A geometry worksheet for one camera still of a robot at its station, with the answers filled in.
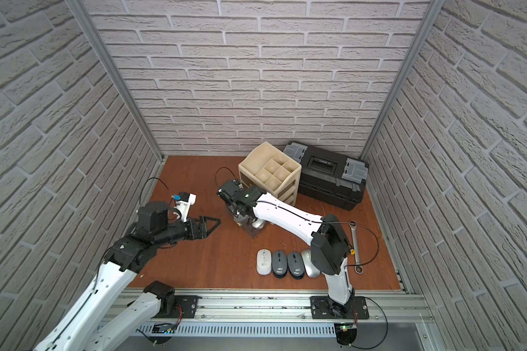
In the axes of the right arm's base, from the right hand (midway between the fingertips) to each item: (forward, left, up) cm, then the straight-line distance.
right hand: (248, 209), depth 83 cm
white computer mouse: (-17, -5, -11) cm, 21 cm away
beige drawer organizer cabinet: (+11, -10, +10) cm, 18 cm away
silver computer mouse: (-19, -23, -15) cm, 34 cm away
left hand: (-9, +10, +10) cm, 16 cm away
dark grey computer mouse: (-18, -11, -12) cm, 25 cm away
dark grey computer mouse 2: (-19, -17, -12) cm, 28 cm away
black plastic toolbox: (+12, -34, +2) cm, 36 cm away
